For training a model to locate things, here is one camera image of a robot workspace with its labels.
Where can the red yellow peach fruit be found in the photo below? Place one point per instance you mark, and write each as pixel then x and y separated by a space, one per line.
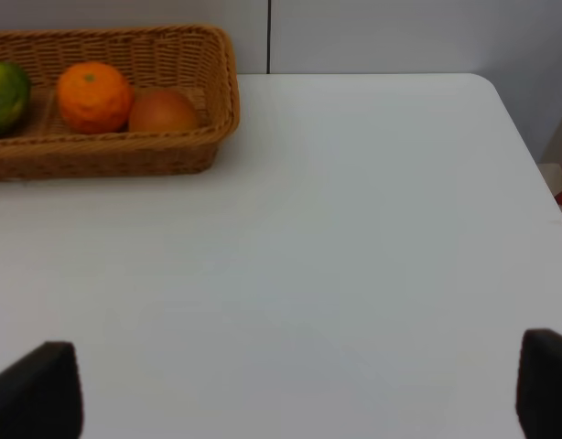
pixel 163 110

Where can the orange mandarin fruit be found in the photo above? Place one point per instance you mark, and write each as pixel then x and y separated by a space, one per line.
pixel 94 98

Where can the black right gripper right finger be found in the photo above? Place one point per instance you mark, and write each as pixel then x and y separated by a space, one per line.
pixel 538 402

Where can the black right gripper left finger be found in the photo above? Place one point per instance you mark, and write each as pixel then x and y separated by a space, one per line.
pixel 40 394

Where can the orange wicker basket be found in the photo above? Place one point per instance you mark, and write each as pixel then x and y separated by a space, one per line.
pixel 196 60

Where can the green mango fruit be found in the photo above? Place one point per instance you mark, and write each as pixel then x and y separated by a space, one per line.
pixel 15 92

